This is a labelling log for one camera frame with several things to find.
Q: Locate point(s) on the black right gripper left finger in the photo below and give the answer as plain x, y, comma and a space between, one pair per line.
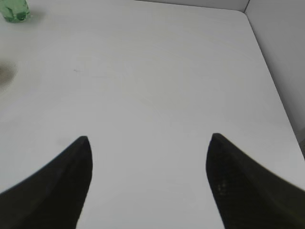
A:
54, 196

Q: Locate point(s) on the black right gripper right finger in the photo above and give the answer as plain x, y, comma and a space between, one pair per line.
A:
247, 195

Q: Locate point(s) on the green plastic soda bottle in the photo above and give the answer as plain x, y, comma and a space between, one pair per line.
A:
14, 11

